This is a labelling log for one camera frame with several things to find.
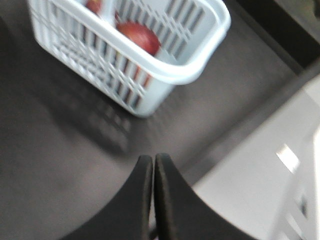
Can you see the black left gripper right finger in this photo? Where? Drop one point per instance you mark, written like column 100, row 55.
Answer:
column 181, row 214

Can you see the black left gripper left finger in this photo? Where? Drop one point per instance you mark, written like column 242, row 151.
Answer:
column 126, row 216

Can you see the red apple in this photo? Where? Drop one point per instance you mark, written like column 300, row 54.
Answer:
column 94, row 5
column 140, row 35

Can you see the light blue plastic basket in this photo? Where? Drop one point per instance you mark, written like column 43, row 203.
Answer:
column 189, row 32

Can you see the black wooden produce display table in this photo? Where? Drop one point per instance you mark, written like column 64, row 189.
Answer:
column 55, row 126

